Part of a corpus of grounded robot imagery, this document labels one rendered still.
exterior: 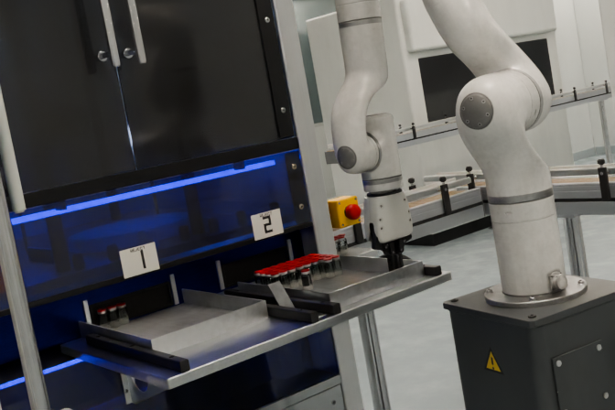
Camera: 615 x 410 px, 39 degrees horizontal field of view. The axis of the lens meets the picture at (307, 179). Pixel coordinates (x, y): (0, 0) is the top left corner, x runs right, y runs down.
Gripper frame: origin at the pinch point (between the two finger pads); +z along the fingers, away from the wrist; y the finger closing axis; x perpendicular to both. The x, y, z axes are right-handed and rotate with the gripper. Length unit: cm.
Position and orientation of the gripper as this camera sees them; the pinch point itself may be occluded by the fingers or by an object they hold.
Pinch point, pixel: (395, 263)
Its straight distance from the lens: 183.7
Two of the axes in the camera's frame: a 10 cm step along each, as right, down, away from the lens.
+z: 1.6, 9.8, 1.0
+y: -7.8, 1.9, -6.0
